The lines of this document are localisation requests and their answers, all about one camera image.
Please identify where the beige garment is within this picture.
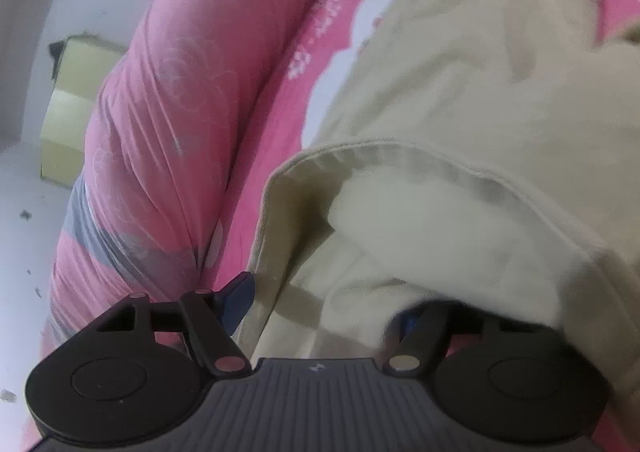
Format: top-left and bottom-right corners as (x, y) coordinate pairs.
(235, 0), (639, 422)

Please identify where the pink floral bed sheet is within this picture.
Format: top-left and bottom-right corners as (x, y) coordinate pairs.
(19, 0), (640, 452)

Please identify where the pink grey rolled duvet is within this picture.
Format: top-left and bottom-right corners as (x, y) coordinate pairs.
(42, 0), (314, 350)

